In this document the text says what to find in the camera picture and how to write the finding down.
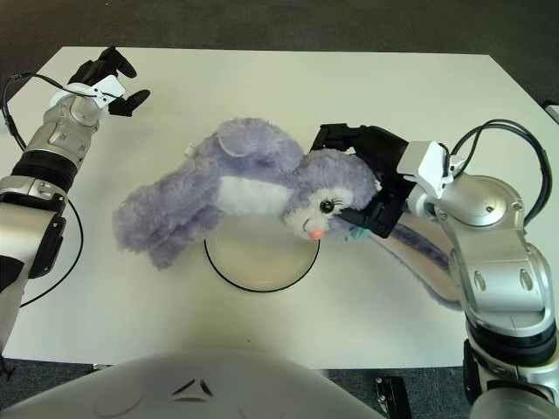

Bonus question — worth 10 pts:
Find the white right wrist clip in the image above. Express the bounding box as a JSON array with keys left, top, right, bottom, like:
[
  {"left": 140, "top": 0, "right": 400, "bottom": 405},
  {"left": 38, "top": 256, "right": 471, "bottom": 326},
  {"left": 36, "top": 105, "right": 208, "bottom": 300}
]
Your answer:
[{"left": 399, "top": 139, "right": 466, "bottom": 202}]

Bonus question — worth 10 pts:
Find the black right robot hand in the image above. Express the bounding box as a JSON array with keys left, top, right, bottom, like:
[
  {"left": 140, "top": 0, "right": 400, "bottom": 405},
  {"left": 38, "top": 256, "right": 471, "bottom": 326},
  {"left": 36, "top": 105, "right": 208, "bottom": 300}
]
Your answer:
[{"left": 307, "top": 123, "right": 423, "bottom": 240}]

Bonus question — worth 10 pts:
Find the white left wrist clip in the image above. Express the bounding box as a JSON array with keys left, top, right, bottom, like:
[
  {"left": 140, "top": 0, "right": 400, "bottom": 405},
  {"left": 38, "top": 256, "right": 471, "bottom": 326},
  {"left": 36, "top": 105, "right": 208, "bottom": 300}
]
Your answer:
[{"left": 93, "top": 76, "right": 126, "bottom": 108}]

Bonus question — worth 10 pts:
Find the black under-table bracket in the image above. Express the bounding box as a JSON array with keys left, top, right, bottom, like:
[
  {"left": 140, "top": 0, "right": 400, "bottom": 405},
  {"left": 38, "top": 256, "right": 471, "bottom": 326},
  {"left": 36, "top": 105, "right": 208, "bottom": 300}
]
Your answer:
[{"left": 374, "top": 375, "right": 411, "bottom": 419}]

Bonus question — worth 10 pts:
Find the purple plush bunny doll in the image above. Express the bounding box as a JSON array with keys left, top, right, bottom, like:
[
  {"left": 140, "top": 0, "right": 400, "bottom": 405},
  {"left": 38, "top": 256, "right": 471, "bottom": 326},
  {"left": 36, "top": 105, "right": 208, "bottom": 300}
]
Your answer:
[{"left": 112, "top": 117, "right": 464, "bottom": 312}]

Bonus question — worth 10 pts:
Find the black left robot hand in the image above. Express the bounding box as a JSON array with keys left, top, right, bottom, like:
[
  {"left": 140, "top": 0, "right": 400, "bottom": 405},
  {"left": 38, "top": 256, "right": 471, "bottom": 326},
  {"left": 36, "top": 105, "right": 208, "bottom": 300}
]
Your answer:
[{"left": 69, "top": 45, "right": 152, "bottom": 118}]

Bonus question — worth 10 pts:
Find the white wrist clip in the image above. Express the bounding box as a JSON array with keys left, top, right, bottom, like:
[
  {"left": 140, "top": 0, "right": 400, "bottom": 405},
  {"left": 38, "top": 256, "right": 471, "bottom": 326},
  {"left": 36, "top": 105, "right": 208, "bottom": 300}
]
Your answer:
[
  {"left": 399, "top": 139, "right": 466, "bottom": 202},
  {"left": 93, "top": 76, "right": 126, "bottom": 108}
]

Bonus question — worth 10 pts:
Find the white plate with black rim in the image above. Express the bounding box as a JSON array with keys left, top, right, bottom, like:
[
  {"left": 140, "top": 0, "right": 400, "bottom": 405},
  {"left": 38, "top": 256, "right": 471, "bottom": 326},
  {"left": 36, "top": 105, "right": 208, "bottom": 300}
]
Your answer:
[{"left": 203, "top": 216, "right": 322, "bottom": 293}]

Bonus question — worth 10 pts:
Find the grey robot torso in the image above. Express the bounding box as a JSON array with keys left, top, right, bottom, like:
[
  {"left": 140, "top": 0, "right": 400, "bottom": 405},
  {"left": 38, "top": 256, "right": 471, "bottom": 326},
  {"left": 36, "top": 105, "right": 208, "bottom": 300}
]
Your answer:
[{"left": 0, "top": 348, "right": 394, "bottom": 419}]

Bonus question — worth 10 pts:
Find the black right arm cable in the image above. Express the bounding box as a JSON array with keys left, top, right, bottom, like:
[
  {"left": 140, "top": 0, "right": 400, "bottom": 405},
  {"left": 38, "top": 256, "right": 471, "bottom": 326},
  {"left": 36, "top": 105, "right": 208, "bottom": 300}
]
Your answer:
[{"left": 447, "top": 119, "right": 552, "bottom": 219}]

